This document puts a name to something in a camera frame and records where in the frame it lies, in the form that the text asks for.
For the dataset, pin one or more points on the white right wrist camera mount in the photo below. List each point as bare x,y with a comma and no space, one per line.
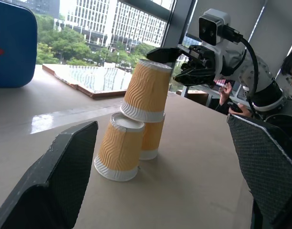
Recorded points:
218,31

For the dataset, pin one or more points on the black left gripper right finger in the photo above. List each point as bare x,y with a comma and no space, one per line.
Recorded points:
267,162

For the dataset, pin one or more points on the person with black hair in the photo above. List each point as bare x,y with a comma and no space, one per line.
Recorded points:
291,71

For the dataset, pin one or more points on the orange ribbed paper cup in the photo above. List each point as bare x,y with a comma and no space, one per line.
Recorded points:
145,90
119,148
151,140

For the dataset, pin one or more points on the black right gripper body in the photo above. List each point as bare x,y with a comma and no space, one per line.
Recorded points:
199,55

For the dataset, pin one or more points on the blue rounded case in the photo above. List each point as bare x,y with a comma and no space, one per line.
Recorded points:
13,45

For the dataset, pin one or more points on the wooden framed glossy board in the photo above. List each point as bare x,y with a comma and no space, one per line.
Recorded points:
93,78

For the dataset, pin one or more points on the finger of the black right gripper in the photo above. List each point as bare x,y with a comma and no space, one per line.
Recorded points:
163,55
195,76

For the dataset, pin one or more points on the person's left hand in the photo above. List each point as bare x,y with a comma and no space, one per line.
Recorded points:
243,110

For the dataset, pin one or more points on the person's right hand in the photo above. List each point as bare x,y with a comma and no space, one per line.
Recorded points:
225,93

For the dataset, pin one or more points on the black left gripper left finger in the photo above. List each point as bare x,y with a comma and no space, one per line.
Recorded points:
53,181

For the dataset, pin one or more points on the black smartphone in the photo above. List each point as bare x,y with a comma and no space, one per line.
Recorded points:
235,107

